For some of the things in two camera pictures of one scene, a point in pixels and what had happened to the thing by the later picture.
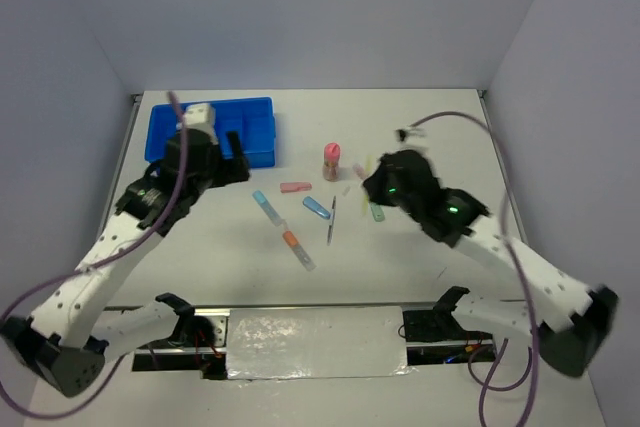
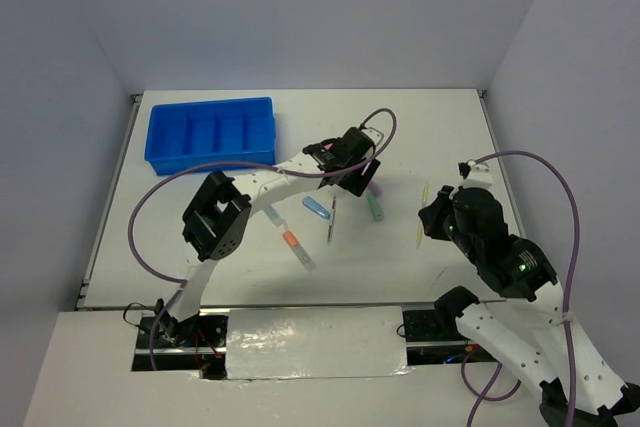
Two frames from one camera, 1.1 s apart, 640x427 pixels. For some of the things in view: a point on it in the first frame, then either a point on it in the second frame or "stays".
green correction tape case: (378, 212) stays
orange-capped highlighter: (299, 251) stays
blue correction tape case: (316, 207) stays
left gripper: (235, 169) → (358, 184)
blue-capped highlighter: (270, 212) stays
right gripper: (372, 185) → (430, 213)
